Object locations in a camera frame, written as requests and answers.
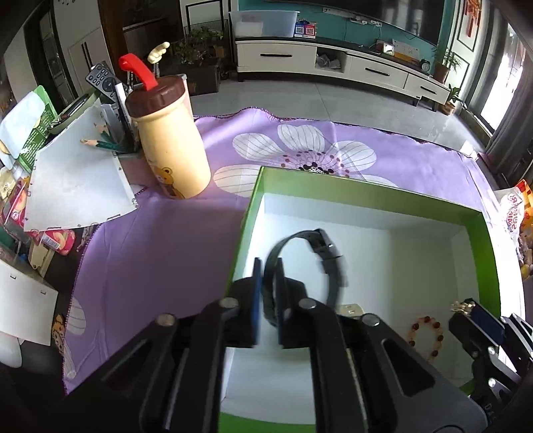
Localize purple floral cloth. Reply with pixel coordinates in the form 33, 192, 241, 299
62, 107, 500, 396

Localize white paper sheet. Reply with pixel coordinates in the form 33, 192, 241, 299
24, 106, 138, 231

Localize tall potted plant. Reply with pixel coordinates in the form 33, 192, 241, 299
433, 46, 461, 84

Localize green packet box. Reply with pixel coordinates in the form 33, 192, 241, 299
21, 85, 59, 171

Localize white paper with clips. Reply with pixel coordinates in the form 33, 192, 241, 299
0, 260, 59, 346

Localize white TV cabinet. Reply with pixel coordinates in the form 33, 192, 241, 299
234, 38, 452, 111

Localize white power strip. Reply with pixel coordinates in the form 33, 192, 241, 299
325, 8, 384, 28

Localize white marker pen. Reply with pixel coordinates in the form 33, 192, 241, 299
114, 83, 134, 138

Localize clear storage box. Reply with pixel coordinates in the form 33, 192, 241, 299
229, 10, 298, 39

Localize leafy potted plants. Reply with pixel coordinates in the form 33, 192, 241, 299
173, 27, 228, 67

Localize dark curtain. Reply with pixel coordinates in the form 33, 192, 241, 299
487, 25, 533, 176

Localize red snack packet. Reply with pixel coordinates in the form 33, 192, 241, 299
2, 179, 78, 255

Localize black remote control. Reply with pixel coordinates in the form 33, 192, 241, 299
85, 63, 119, 105

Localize pen holder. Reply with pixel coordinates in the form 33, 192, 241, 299
99, 103, 142, 163

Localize green cardboard box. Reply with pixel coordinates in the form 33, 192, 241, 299
219, 166, 500, 433

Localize yellow white box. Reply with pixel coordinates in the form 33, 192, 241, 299
375, 39, 421, 65

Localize white plastic bag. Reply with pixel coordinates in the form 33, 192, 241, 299
493, 179, 533, 259

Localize dark plant stand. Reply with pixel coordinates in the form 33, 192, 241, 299
167, 62, 221, 97

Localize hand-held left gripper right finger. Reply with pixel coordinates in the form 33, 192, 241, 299
277, 258, 488, 433

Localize small potted plant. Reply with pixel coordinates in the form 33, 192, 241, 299
443, 85, 465, 115

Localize cream hand-shaped stick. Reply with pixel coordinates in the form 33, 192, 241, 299
148, 42, 171, 78

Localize green pencil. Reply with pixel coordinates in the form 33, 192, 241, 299
80, 139, 121, 151

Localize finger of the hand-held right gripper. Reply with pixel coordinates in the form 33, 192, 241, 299
449, 313, 500, 363
463, 298, 533, 371

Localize black wrist watch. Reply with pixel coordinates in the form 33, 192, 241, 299
262, 229, 348, 329

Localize red orange bead bracelet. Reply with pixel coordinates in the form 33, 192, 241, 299
407, 315, 444, 359

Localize black television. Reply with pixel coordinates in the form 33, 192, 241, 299
266, 0, 443, 46

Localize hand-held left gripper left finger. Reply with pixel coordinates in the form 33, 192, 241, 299
62, 258, 263, 433

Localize cream bottle with brown lid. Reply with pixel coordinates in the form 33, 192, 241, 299
119, 54, 212, 201

